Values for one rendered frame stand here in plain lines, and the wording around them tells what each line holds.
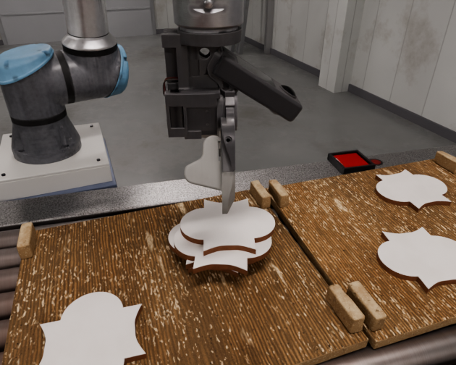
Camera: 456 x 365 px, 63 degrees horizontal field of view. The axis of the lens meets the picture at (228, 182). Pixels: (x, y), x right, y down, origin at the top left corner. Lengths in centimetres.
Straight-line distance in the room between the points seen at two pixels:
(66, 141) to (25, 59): 20
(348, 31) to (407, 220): 361
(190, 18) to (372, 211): 46
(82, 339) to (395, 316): 38
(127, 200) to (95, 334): 32
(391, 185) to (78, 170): 66
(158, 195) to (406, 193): 47
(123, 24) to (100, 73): 651
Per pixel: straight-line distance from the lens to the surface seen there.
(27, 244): 63
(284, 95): 44
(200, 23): 40
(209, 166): 43
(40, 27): 736
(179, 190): 76
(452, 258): 64
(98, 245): 62
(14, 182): 91
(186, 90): 43
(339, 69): 428
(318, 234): 63
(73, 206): 76
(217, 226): 54
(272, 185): 69
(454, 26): 354
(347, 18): 417
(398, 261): 60
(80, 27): 88
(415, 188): 78
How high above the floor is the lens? 133
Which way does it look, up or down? 32 degrees down
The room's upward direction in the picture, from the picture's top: straight up
